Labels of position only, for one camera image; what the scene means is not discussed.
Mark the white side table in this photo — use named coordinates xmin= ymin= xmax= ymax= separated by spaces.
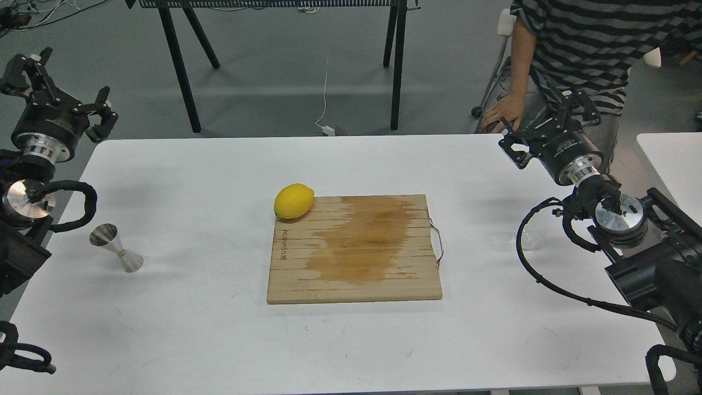
xmin=637 ymin=132 xmax=701 ymax=223

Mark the yellow lemon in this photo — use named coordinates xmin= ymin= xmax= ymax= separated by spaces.
xmin=274 ymin=183 xmax=314 ymax=219

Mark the small clear glass cup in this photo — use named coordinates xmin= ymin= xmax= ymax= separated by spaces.
xmin=519 ymin=229 xmax=542 ymax=252

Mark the steel double jigger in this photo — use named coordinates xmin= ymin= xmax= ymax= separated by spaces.
xmin=89 ymin=223 xmax=144 ymax=273

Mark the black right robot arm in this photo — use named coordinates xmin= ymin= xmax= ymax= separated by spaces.
xmin=499 ymin=91 xmax=701 ymax=394

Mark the floor cables bundle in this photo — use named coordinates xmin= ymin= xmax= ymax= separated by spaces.
xmin=0 ymin=0 xmax=110 ymax=38

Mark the person's hand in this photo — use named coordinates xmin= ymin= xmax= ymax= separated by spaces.
xmin=478 ymin=92 xmax=526 ymax=133

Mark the person in striped shirt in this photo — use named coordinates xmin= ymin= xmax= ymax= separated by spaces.
xmin=476 ymin=1 xmax=700 ymax=172

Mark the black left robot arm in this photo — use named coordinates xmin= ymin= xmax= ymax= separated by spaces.
xmin=1 ymin=47 xmax=118 ymax=295

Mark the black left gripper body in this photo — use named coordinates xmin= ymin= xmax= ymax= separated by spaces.
xmin=11 ymin=95 xmax=90 ymax=163

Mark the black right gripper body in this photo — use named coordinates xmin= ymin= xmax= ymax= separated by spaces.
xmin=541 ymin=130 xmax=603 ymax=187

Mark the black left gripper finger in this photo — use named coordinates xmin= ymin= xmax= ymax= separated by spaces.
xmin=1 ymin=47 xmax=62 ymax=105
xmin=72 ymin=86 xmax=118 ymax=144

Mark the office chair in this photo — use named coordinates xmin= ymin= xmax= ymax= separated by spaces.
xmin=471 ymin=8 xmax=516 ymax=120

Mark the wooden cutting board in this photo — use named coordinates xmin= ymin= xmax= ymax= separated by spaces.
xmin=267 ymin=194 xmax=442 ymax=304

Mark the black trestle table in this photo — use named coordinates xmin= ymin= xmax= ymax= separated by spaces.
xmin=120 ymin=1 xmax=431 ymax=138

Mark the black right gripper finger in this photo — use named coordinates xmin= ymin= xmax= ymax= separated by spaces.
xmin=546 ymin=85 xmax=601 ymax=132
xmin=499 ymin=117 xmax=554 ymax=170

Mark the white cable with plug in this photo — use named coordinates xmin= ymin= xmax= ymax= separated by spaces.
xmin=314 ymin=44 xmax=336 ymax=137

